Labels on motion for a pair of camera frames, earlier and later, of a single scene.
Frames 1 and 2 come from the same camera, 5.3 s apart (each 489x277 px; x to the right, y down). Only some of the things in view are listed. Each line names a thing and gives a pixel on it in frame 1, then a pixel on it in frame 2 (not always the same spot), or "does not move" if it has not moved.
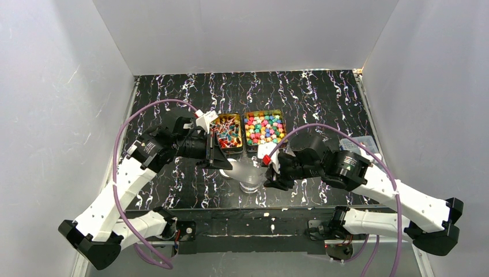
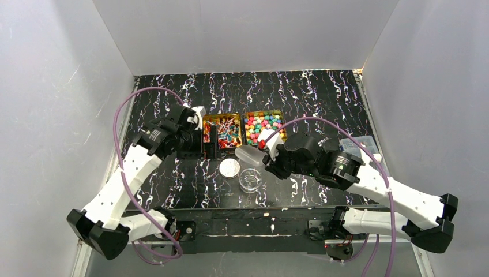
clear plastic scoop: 247,172 → 250,154
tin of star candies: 264,126 does not move
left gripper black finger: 216,158 → 210,149
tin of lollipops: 228,131 does not move
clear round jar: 250,188 does not move
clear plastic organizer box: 347,144 does not move
